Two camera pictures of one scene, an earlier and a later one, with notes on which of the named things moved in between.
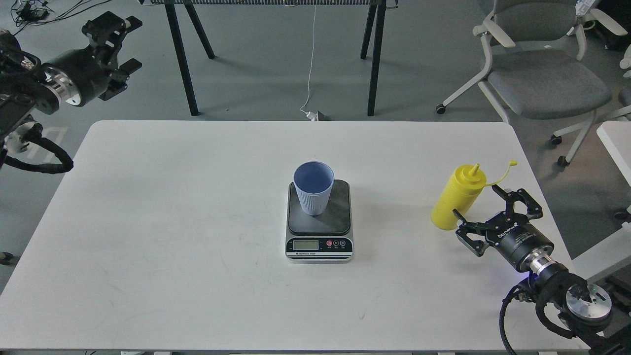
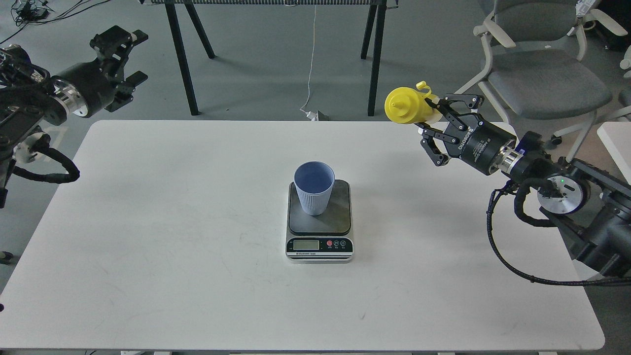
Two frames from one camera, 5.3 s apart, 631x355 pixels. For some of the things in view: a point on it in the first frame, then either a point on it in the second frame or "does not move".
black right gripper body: [514, 238] to [477, 143]
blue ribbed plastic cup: [314, 181] does not move
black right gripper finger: [534, 210] to [473, 101]
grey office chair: [534, 67] does not move
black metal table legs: [377, 10] does not move
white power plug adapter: [313, 117] does not move
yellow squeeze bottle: [461, 191] to [405, 105]
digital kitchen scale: [327, 238] does not move
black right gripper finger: [477, 246] to [428, 142]
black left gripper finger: [119, 83] to [123, 92]
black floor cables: [26, 12] does not move
